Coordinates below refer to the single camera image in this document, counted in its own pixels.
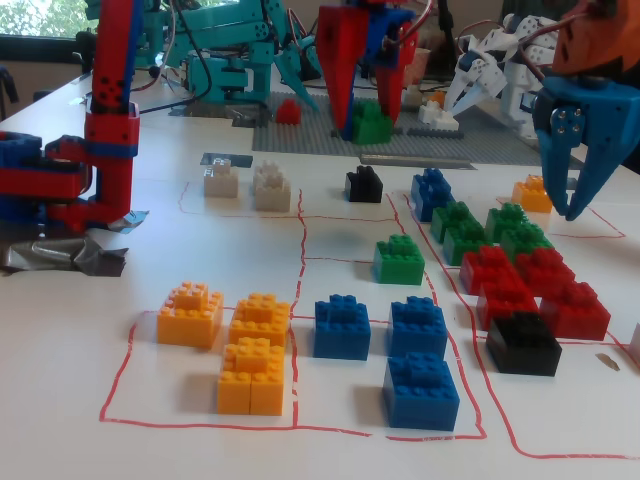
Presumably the red and blue gripper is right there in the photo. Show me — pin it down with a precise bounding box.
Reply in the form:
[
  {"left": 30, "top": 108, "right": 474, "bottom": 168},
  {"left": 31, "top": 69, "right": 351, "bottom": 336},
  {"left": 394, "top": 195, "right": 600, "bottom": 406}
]
[{"left": 318, "top": 0, "right": 418, "bottom": 141}]

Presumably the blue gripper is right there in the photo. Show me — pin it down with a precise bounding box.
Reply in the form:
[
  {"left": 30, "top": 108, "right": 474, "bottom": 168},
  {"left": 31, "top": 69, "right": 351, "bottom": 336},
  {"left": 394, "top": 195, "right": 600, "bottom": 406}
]
[{"left": 532, "top": 76, "right": 640, "bottom": 222}]

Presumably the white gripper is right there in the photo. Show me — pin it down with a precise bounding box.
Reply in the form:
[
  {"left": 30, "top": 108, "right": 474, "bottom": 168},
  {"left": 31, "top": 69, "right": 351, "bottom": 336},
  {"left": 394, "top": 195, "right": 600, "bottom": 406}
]
[{"left": 444, "top": 27, "right": 507, "bottom": 117}]

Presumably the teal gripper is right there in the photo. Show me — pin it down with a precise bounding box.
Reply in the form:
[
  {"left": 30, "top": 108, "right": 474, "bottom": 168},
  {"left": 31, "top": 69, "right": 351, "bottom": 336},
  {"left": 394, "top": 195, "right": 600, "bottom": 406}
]
[{"left": 269, "top": 27, "right": 322, "bottom": 112}]

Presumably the green brick block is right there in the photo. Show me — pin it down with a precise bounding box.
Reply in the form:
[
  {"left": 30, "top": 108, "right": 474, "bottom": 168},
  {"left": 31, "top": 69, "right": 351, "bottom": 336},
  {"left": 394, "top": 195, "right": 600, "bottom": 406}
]
[
  {"left": 499, "top": 224, "right": 555, "bottom": 261},
  {"left": 372, "top": 233, "right": 426, "bottom": 286},
  {"left": 442, "top": 222, "right": 501, "bottom": 267},
  {"left": 430, "top": 201, "right": 481, "bottom": 245},
  {"left": 349, "top": 98, "right": 394, "bottom": 146},
  {"left": 484, "top": 202, "right": 529, "bottom": 241}
]

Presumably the yellow stacked brick block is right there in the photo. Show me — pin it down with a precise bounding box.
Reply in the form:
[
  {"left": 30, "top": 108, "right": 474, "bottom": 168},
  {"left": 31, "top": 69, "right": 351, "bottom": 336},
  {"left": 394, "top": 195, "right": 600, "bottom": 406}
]
[
  {"left": 156, "top": 281, "right": 225, "bottom": 349},
  {"left": 511, "top": 174, "right": 554, "bottom": 215},
  {"left": 217, "top": 336, "right": 286, "bottom": 416},
  {"left": 228, "top": 292, "right": 292, "bottom": 349}
]

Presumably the blue stacked brick block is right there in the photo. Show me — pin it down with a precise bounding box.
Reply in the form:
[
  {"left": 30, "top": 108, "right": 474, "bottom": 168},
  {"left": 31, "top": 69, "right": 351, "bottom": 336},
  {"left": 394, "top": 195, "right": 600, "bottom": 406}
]
[
  {"left": 410, "top": 173, "right": 455, "bottom": 224},
  {"left": 382, "top": 351, "right": 461, "bottom": 431},
  {"left": 387, "top": 295, "right": 448, "bottom": 359},
  {"left": 313, "top": 293, "right": 372, "bottom": 360},
  {"left": 422, "top": 167, "right": 451, "bottom": 189}
]

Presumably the black stacked brick block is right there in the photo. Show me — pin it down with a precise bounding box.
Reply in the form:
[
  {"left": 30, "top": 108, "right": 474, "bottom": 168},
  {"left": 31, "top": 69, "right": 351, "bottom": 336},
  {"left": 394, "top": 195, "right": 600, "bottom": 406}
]
[
  {"left": 485, "top": 310, "right": 563, "bottom": 377},
  {"left": 345, "top": 164, "right": 385, "bottom": 204}
]

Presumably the white stacked brick block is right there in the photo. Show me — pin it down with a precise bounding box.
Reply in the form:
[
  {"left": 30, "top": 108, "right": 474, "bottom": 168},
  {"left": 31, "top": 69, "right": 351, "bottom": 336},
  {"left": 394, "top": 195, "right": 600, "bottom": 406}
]
[
  {"left": 253, "top": 172, "right": 293, "bottom": 214},
  {"left": 253, "top": 159, "right": 286, "bottom": 184},
  {"left": 202, "top": 160, "right": 240, "bottom": 199}
]

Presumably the red stacked brick block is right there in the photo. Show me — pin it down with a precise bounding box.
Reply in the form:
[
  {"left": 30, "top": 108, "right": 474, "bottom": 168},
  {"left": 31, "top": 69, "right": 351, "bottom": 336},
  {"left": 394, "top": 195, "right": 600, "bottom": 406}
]
[
  {"left": 475, "top": 277, "right": 544, "bottom": 331},
  {"left": 514, "top": 247, "right": 577, "bottom": 291},
  {"left": 538, "top": 280, "right": 612, "bottom": 341},
  {"left": 458, "top": 245, "right": 521, "bottom": 296}
]

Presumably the small red brick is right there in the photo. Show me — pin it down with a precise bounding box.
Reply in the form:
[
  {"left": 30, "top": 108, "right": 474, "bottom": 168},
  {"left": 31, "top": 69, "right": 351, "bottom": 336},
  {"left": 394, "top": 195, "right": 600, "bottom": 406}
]
[{"left": 275, "top": 98, "right": 302, "bottom": 125}]

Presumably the dark grey flat plate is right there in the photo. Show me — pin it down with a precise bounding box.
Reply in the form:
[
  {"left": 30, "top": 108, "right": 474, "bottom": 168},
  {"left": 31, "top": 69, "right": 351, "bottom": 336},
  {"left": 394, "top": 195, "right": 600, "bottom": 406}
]
[{"left": 407, "top": 128, "right": 464, "bottom": 139}]

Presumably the beige paper cup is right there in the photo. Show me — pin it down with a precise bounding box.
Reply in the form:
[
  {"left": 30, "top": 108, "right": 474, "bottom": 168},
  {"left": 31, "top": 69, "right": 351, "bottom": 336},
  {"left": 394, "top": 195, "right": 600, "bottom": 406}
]
[{"left": 412, "top": 47, "right": 432, "bottom": 86}]

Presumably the grey studded baseplate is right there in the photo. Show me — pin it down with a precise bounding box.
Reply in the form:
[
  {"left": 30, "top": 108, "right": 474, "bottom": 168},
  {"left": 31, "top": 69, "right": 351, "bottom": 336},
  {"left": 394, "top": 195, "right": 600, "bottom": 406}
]
[{"left": 251, "top": 92, "right": 546, "bottom": 156}]

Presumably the window with trees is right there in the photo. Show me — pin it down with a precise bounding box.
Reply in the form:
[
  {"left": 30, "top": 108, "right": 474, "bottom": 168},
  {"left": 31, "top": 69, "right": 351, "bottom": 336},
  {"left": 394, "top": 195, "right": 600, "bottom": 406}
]
[{"left": 0, "top": 0, "right": 101, "bottom": 39}]

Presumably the black chair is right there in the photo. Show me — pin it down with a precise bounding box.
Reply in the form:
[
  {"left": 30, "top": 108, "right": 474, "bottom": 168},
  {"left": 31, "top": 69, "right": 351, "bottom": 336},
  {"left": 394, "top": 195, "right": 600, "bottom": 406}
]
[{"left": 0, "top": 64, "right": 19, "bottom": 121}]

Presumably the silver duct tape patch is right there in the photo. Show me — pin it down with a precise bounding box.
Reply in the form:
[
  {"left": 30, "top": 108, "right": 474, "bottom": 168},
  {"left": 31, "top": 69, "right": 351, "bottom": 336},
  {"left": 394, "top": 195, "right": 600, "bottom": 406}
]
[{"left": 168, "top": 104, "right": 274, "bottom": 129}]

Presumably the silver duct tape strip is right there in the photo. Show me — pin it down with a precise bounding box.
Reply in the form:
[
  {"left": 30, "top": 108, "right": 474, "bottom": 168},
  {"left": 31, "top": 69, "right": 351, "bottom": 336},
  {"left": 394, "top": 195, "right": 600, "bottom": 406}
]
[{"left": 359, "top": 152, "right": 476, "bottom": 170}]

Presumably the red white black servo cable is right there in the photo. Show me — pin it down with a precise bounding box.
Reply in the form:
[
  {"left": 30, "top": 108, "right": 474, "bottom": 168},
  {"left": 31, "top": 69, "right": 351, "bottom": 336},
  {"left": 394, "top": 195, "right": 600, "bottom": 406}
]
[{"left": 382, "top": 0, "right": 436, "bottom": 51}]

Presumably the crumpled silver duct tape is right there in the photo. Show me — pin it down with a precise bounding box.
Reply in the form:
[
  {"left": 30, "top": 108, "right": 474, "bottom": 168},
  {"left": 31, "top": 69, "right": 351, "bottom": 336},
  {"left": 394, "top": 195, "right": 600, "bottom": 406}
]
[{"left": 0, "top": 209, "right": 150, "bottom": 277}]

